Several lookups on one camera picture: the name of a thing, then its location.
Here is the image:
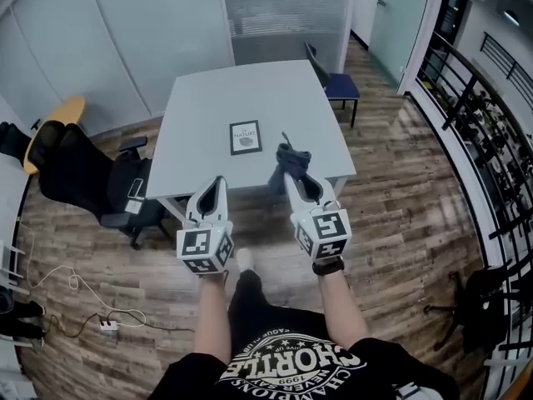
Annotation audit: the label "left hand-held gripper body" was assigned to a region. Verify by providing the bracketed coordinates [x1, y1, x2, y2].
[176, 209, 235, 276]

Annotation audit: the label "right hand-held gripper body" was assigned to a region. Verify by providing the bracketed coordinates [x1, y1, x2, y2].
[291, 201, 353, 263]

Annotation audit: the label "dark grey cloth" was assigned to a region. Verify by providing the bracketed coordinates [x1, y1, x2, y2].
[267, 131, 313, 202]

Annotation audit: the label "black picture frame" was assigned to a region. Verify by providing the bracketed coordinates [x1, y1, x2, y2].
[229, 119, 263, 157]

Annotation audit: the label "person's left forearm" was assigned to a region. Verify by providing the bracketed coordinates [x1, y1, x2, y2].
[192, 271, 232, 365]

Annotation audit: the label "person's right forearm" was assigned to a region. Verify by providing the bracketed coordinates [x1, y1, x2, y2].
[317, 269, 370, 349]

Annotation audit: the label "black wristwatch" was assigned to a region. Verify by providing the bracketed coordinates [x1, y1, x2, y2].
[311, 257, 345, 278]

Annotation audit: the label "person's white shoe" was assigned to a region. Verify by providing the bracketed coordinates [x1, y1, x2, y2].
[236, 247, 256, 273]

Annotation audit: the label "person's black trouser leg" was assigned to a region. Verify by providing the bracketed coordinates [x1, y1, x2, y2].
[227, 267, 274, 333]

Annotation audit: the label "blue seat chair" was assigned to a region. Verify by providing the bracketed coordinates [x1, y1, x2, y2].
[303, 41, 361, 129]

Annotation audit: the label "black office chair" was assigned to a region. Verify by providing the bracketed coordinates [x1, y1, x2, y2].
[36, 120, 168, 250]

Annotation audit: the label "black printed t-shirt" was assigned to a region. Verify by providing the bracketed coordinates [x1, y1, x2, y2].
[147, 309, 461, 400]

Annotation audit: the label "yellow round board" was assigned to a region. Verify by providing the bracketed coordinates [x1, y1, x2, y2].
[22, 95, 87, 176]

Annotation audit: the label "black swivel chair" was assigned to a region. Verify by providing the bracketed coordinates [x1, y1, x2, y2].
[423, 266, 514, 354]

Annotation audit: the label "black metal railing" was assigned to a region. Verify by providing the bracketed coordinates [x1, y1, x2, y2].
[415, 30, 533, 393]

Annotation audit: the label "green plants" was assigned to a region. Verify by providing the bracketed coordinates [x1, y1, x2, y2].
[427, 79, 533, 228]

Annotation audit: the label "grey window blinds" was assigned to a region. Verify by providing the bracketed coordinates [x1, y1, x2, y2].
[219, 0, 351, 67]

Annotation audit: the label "frosted glass door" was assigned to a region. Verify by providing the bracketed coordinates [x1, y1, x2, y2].
[368, 0, 435, 94]

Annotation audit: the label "black shoes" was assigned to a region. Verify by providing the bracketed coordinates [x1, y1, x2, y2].
[0, 299, 47, 348]

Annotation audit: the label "white cable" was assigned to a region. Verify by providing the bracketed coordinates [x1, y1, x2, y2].
[25, 226, 147, 329]

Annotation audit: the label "black cable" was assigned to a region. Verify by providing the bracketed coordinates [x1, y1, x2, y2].
[40, 312, 110, 338]

